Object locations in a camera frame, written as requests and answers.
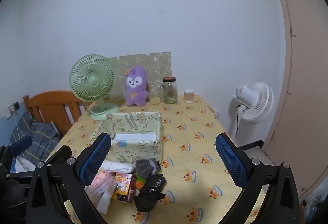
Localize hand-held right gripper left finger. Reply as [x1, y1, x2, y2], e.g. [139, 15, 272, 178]
[26, 132, 112, 224]

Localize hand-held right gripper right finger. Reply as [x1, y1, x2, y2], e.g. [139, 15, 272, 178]
[215, 133, 300, 224]

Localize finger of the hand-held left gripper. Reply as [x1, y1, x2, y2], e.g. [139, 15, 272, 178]
[10, 136, 33, 157]

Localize white cloth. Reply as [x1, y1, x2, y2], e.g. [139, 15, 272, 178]
[101, 160, 136, 173]

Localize pink packet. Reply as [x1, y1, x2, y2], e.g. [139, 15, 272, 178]
[84, 171, 117, 214]

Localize colourful snack box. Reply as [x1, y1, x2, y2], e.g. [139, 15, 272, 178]
[112, 173, 137, 203]

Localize green printed fabric storage box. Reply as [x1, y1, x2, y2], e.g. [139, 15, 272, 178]
[88, 111, 164, 164]

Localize grey drawstring pouch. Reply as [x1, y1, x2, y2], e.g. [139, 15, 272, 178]
[135, 158, 161, 179]

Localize black plastic bag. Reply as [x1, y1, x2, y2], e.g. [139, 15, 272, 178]
[134, 175, 167, 212]

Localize white sheet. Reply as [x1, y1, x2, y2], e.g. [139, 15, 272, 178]
[11, 157, 36, 173]

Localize grey plaid bedding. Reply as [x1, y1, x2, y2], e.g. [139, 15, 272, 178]
[10, 111, 62, 163]

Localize white standing fan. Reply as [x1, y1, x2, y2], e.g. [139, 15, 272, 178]
[233, 82, 274, 125]

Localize cotton swab container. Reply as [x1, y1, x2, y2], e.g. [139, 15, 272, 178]
[184, 88, 194, 104]

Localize green desk fan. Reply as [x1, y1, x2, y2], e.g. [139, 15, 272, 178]
[69, 54, 120, 120]

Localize purple plush toy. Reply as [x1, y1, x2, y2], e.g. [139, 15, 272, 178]
[124, 66, 150, 107]

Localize glass jar with lid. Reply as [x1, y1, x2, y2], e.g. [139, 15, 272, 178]
[160, 77, 178, 105]

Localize clear plastic bag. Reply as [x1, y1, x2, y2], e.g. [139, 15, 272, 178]
[304, 183, 326, 224]

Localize beige door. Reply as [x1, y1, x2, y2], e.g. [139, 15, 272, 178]
[264, 0, 328, 199]

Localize green patterned board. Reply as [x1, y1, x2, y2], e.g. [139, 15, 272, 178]
[106, 52, 172, 99]

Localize black fan cable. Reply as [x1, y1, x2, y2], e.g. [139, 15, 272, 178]
[235, 105, 243, 136]

